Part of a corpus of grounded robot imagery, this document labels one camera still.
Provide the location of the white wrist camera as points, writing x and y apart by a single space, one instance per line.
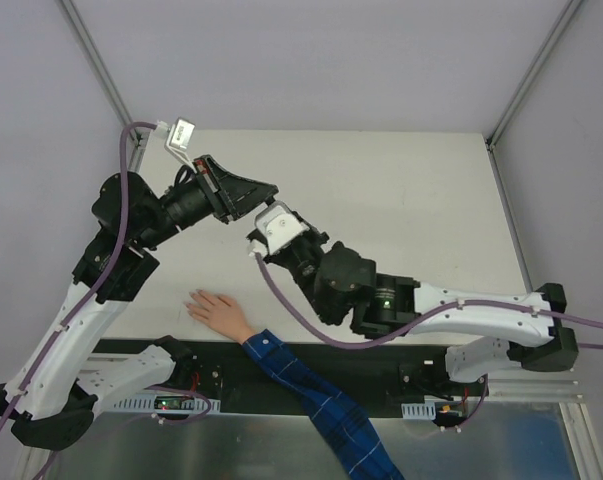
177 137
279 226

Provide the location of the person's bare hand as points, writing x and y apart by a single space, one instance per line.
221 314

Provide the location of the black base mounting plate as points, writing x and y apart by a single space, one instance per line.
381 380

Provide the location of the white slotted cable duct left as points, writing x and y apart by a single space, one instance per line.
147 403

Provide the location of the aluminium frame post left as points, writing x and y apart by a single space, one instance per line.
79 29

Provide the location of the white slotted cable duct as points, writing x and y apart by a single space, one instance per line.
147 403
425 411

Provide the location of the aluminium frame post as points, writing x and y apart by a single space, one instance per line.
79 29
561 24

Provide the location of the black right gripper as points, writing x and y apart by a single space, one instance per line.
293 248

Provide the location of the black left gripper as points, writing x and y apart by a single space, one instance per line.
218 195

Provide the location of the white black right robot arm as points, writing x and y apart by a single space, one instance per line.
511 332

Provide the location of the blue plaid sleeve forearm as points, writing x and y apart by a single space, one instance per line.
342 423

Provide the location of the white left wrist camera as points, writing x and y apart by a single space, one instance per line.
177 137

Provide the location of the aluminium frame post right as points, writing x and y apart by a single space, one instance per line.
561 24

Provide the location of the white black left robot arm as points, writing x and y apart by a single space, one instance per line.
50 403

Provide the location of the white slotted cable duct right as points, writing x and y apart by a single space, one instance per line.
425 411

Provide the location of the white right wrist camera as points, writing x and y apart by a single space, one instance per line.
279 226

